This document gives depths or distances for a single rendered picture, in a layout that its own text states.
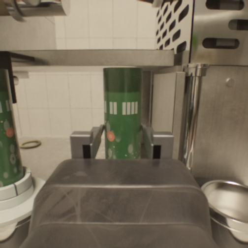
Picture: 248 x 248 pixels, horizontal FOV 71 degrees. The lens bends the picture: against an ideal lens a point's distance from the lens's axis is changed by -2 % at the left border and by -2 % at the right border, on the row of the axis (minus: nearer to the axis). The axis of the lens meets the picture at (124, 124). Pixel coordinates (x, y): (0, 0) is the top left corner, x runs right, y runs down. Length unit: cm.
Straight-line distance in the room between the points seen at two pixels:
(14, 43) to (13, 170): 23
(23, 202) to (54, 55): 17
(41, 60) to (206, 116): 21
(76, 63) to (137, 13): 149
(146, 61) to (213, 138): 12
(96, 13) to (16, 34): 139
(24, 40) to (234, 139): 37
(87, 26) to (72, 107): 71
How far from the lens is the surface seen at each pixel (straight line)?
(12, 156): 18
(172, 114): 20
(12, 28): 36
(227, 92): 23
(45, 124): 184
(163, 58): 24
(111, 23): 169
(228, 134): 24
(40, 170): 37
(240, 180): 31
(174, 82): 20
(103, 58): 24
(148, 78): 43
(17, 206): 19
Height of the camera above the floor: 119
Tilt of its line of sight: 15 degrees down
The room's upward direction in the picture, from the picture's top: straight up
